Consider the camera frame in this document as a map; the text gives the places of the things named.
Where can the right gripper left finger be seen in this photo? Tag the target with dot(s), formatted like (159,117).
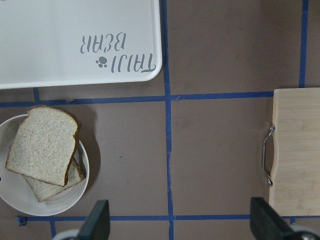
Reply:
(97,225)

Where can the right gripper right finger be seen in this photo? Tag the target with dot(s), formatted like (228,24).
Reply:
(266,224)

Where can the round cream plate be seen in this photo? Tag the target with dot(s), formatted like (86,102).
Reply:
(17,193)

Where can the bread slice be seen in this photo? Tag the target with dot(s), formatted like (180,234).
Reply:
(44,145)
(44,191)

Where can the wooden cutting board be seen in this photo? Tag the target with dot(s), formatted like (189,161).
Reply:
(295,171)

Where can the cream bear tray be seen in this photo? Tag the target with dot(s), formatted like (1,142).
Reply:
(46,43)

